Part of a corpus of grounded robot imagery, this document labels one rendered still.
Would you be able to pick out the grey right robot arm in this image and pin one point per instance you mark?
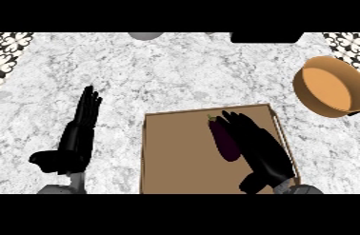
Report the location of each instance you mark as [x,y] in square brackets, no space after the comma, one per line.
[298,188]

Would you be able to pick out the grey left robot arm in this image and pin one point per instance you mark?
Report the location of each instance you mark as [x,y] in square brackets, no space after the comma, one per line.
[68,185]

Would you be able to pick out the dark purple eggplant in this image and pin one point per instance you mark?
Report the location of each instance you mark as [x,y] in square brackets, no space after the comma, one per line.
[224,142]

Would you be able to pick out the brown wooden tray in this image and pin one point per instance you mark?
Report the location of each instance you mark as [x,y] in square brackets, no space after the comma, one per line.
[187,153]

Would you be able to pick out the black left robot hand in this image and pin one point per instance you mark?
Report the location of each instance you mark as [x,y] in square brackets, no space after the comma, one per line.
[74,140]

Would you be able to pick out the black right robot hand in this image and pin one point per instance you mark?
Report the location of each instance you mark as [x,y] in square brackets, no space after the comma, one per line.
[263,150]

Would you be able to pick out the grey round object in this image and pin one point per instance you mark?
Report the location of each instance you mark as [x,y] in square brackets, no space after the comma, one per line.
[146,35]

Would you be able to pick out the black appliance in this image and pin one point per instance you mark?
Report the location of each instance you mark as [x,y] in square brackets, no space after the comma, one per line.
[266,37]

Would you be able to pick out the orange copper pot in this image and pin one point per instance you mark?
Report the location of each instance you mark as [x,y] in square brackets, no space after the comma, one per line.
[325,88]

